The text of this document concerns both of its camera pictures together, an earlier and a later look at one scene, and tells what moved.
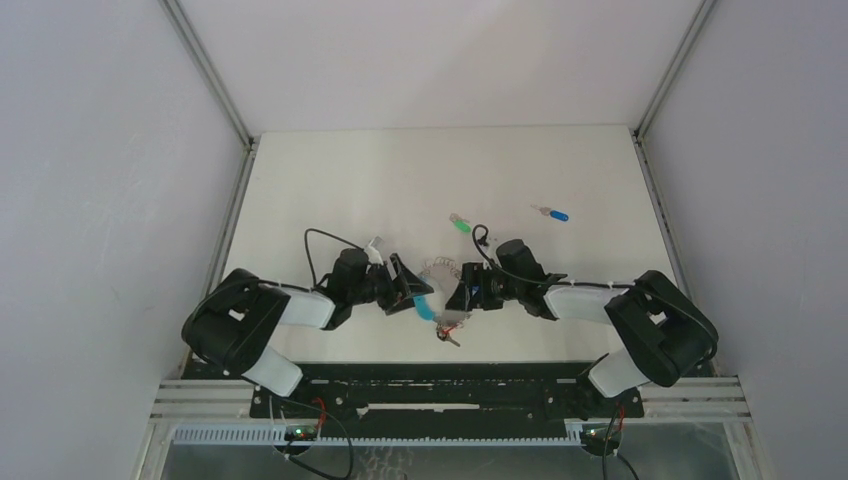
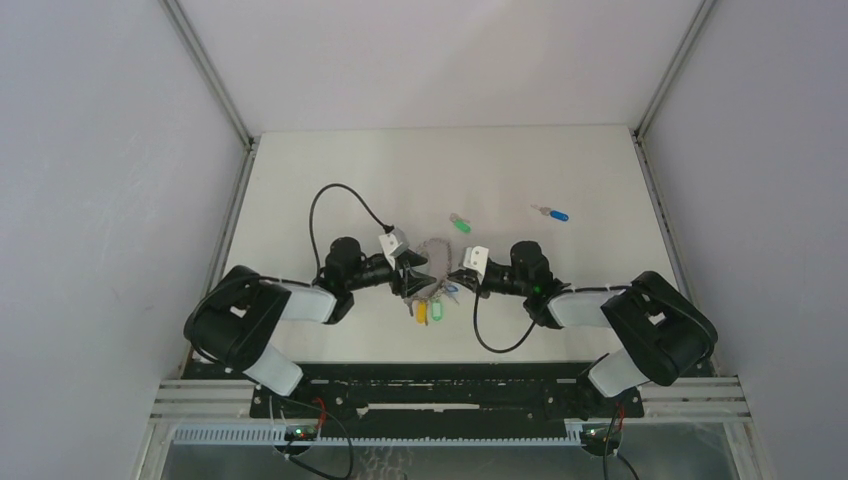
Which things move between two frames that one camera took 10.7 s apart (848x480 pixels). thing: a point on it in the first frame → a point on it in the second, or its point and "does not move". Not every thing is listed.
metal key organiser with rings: (445, 275) → (422, 302)
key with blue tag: (552, 213) does not move
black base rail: (443, 391) does not move
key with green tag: (460, 222) does not move
